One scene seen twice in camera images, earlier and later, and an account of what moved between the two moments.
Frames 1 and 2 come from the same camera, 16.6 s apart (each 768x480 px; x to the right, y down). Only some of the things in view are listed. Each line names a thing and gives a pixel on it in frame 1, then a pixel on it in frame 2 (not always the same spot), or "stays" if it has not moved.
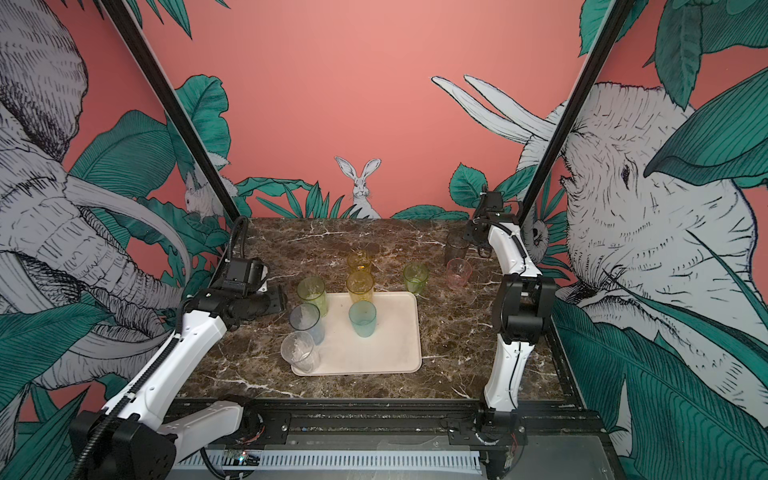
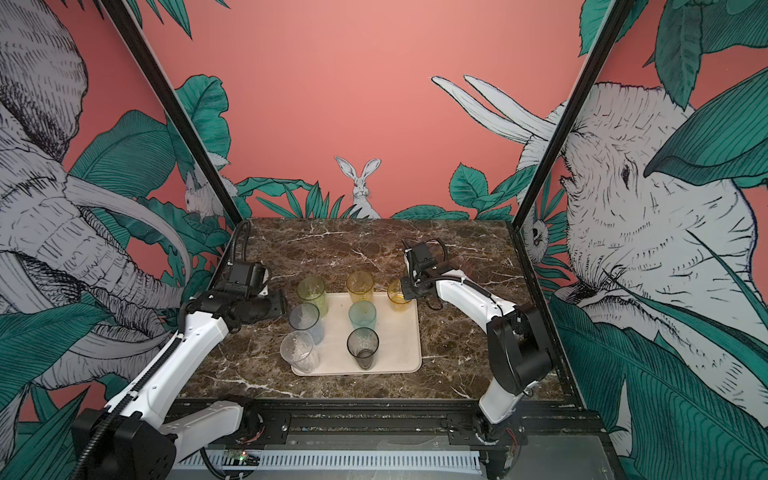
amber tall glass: [360, 287] stays
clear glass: [298, 349] stays
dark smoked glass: [456, 246] -> [362, 343]
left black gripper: [274, 299] stays
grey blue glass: [304, 318] stays
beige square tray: [394, 348] stays
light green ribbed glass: [312, 290] stays
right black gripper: [471, 233] -> [409, 294]
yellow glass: [359, 261] -> [396, 296]
